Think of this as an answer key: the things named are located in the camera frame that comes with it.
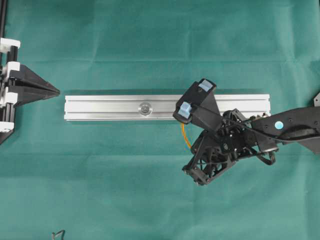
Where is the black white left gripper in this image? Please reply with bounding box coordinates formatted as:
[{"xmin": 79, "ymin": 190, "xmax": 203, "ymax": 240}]
[{"xmin": 0, "ymin": 37, "xmax": 60, "ymax": 143}]

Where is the orange rubber band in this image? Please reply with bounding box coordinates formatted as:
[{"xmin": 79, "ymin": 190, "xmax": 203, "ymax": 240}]
[{"xmin": 180, "ymin": 123, "xmax": 192, "ymax": 149}]

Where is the silver grooved shaft pulley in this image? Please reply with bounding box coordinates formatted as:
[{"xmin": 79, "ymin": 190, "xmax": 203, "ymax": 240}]
[{"xmin": 138, "ymin": 102, "xmax": 153, "ymax": 117}]

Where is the green table cloth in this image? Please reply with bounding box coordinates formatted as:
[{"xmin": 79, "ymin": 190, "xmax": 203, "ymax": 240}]
[{"xmin": 0, "ymin": 0, "xmax": 320, "ymax": 240}]

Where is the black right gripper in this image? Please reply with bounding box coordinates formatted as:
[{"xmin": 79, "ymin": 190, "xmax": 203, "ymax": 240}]
[{"xmin": 182, "ymin": 108, "xmax": 278, "ymax": 186}]

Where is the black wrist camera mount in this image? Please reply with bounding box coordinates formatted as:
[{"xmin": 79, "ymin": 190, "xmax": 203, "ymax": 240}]
[{"xmin": 172, "ymin": 78, "xmax": 222, "ymax": 131}]

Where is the black bent wire clip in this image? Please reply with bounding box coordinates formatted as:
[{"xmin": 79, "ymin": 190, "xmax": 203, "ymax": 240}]
[{"xmin": 51, "ymin": 229, "xmax": 66, "ymax": 240}]

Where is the silver aluminium extrusion rail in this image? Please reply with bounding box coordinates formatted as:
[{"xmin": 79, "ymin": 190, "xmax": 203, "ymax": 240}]
[{"xmin": 64, "ymin": 94, "xmax": 271, "ymax": 121}]

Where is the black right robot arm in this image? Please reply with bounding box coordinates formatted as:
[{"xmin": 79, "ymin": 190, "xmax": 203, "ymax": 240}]
[{"xmin": 182, "ymin": 106, "xmax": 320, "ymax": 186}]

